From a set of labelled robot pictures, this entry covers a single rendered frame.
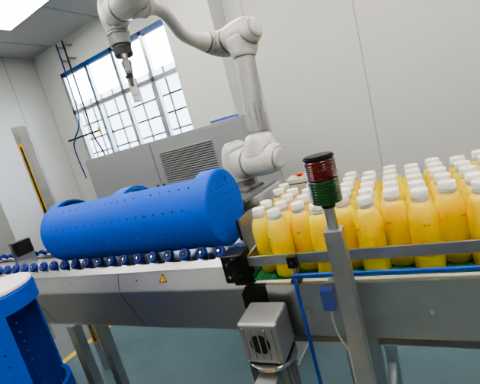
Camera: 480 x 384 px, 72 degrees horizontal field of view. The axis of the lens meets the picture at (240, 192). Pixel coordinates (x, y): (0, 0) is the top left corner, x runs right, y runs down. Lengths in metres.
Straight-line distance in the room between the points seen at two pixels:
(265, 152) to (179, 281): 0.72
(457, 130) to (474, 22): 0.92
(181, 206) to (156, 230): 0.15
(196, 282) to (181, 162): 2.10
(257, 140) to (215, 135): 1.35
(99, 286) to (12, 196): 4.83
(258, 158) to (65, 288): 1.07
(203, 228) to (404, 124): 2.92
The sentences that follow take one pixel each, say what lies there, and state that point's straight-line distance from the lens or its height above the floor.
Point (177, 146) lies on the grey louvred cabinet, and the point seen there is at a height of 1.33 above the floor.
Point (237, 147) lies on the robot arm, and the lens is 1.77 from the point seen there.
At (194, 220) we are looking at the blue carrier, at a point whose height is 1.10.
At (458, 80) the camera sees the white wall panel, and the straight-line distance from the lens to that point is 3.73.
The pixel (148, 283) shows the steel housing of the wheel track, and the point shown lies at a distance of 1.38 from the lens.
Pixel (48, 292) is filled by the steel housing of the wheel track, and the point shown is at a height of 0.84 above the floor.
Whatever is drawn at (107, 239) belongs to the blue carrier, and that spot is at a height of 1.07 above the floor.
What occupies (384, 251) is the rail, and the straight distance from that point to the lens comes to 0.91.
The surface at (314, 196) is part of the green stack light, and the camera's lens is 0.69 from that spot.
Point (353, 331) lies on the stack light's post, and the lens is 0.83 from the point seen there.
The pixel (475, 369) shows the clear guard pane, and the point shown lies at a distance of 1.01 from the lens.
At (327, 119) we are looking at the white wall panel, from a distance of 3.86.
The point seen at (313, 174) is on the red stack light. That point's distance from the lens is 0.67.
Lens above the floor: 1.35
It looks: 11 degrees down
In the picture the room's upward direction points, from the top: 15 degrees counter-clockwise
